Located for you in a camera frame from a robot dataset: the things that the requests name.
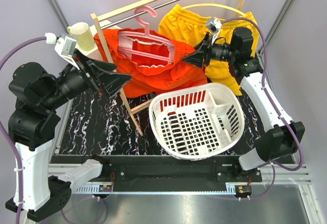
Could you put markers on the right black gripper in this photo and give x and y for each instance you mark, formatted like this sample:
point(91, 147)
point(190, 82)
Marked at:
point(196, 59)

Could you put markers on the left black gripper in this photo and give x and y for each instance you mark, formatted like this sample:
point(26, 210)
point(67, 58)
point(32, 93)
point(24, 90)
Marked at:
point(111, 82)

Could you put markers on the pink plastic hanger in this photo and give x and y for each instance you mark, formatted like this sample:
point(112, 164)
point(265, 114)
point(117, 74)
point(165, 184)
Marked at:
point(139, 43)

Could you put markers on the orange shorts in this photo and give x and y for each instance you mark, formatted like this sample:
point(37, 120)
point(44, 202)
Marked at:
point(151, 75)

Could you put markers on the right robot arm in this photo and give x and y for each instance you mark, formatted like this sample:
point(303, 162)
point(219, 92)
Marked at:
point(282, 134)

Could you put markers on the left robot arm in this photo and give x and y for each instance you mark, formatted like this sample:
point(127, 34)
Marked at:
point(31, 130)

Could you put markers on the yellow shorts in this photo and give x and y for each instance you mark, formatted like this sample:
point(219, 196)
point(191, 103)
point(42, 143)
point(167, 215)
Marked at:
point(186, 26)

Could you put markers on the white storage box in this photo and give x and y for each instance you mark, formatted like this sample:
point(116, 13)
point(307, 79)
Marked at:
point(94, 53)

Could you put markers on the pale yellow cup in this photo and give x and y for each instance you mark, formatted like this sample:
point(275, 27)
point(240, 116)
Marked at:
point(83, 35)

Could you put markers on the metal hanging rod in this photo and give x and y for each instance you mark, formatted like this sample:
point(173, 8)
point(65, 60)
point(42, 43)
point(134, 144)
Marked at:
point(130, 7)

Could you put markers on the white plastic laundry basket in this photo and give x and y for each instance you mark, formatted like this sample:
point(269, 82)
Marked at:
point(198, 122)

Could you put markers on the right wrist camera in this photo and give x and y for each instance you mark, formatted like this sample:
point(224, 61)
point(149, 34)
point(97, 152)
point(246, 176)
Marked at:
point(214, 25)

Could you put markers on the yellow wire hanger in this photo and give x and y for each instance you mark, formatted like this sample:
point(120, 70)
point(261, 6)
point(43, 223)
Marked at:
point(217, 4)

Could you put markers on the wooden clothes rack frame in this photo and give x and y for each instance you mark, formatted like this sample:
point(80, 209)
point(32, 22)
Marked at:
point(131, 111)

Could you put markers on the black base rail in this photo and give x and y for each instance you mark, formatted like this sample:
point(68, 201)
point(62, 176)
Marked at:
point(165, 174)

